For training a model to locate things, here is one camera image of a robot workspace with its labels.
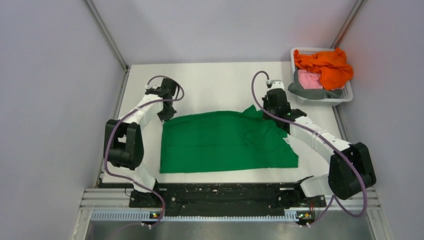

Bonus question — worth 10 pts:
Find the green t shirt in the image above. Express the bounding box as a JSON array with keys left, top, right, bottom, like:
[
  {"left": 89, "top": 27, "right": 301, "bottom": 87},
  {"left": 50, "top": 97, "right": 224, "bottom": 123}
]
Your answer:
[{"left": 159, "top": 105, "right": 299, "bottom": 174}]

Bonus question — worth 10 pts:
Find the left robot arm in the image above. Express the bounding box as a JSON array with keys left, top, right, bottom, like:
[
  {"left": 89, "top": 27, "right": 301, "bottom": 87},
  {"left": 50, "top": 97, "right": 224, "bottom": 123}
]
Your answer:
[{"left": 103, "top": 75, "right": 185, "bottom": 209}]

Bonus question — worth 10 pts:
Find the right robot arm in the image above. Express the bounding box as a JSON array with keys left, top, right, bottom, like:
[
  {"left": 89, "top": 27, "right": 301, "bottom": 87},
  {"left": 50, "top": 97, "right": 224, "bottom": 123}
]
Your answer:
[{"left": 262, "top": 88, "right": 377, "bottom": 206}]

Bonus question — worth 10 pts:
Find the pink t shirt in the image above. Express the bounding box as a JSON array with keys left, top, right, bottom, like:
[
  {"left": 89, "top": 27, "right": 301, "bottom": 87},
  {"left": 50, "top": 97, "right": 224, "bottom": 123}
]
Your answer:
[{"left": 297, "top": 69, "right": 323, "bottom": 90}]

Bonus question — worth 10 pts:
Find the grey t shirt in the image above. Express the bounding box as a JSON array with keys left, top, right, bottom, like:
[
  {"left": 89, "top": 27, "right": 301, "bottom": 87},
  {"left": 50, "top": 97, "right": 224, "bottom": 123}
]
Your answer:
[{"left": 288, "top": 69, "right": 343, "bottom": 100}]

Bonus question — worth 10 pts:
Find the orange t shirt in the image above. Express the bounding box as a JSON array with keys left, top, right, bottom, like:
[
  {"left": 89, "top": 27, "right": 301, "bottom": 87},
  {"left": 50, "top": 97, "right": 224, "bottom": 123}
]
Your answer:
[{"left": 292, "top": 47, "right": 354, "bottom": 91}]

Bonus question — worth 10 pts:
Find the white plastic basket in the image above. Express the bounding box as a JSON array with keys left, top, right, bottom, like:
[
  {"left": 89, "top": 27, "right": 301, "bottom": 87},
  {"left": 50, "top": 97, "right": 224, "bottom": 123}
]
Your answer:
[{"left": 288, "top": 47, "right": 354, "bottom": 107}]

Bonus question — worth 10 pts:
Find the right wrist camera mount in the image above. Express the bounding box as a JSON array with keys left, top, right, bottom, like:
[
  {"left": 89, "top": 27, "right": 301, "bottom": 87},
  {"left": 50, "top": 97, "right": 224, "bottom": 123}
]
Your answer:
[{"left": 266, "top": 79, "right": 285, "bottom": 91}]

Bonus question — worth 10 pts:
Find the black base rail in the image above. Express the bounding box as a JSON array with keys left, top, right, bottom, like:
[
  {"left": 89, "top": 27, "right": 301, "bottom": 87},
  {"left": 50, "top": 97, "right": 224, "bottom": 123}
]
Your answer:
[{"left": 129, "top": 183, "right": 327, "bottom": 217}]

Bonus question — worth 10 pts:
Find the left aluminium frame post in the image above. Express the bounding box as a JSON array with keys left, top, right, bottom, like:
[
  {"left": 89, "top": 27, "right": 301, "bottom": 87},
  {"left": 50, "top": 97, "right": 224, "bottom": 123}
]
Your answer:
[{"left": 83, "top": 0, "right": 129, "bottom": 72}]

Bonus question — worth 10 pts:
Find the aluminium frame post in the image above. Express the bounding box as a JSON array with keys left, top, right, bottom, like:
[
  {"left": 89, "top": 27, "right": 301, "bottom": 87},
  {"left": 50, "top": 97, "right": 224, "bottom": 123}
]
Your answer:
[
  {"left": 331, "top": 0, "right": 367, "bottom": 49},
  {"left": 83, "top": 0, "right": 129, "bottom": 72}
]

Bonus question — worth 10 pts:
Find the right aluminium frame post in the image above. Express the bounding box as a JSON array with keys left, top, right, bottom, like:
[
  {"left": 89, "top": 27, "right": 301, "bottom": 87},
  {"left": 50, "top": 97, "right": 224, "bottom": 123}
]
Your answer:
[{"left": 331, "top": 0, "right": 367, "bottom": 49}]

